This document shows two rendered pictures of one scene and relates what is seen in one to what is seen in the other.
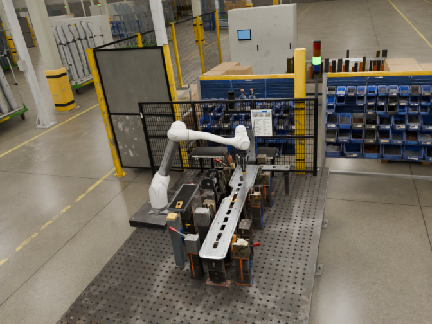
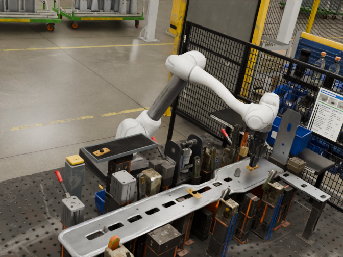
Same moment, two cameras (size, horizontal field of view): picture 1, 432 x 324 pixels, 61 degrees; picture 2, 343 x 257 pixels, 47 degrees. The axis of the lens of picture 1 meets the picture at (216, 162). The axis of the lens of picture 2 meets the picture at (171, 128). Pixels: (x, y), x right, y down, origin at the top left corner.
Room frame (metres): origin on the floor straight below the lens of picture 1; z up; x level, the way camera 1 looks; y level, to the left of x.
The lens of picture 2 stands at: (1.02, -0.70, 2.14)
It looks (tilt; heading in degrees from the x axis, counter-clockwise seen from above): 26 degrees down; 26
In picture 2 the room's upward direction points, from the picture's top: 10 degrees clockwise
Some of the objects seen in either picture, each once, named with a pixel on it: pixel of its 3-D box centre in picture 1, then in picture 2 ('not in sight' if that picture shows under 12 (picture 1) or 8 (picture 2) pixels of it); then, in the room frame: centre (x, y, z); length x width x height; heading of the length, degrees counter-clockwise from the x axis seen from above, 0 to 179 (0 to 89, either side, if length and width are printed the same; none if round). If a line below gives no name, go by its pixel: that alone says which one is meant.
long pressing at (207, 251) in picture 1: (233, 202); (192, 196); (2.58, -0.11, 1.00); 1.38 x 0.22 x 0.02; 162
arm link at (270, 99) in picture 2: (241, 134); (267, 107); (3.04, -0.25, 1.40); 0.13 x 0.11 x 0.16; 2
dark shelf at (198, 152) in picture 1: (233, 152); (267, 137); (3.52, -0.19, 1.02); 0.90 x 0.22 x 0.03; 72
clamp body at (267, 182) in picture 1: (265, 189); (267, 210); (2.93, -0.43, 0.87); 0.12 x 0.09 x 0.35; 72
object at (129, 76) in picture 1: (141, 117); (211, 55); (5.14, 1.00, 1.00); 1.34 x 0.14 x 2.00; 68
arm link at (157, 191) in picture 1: (157, 193); (129, 135); (2.99, 0.57, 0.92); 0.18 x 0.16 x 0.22; 2
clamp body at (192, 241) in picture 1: (194, 257); (71, 234); (2.09, 0.23, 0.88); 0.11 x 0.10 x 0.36; 72
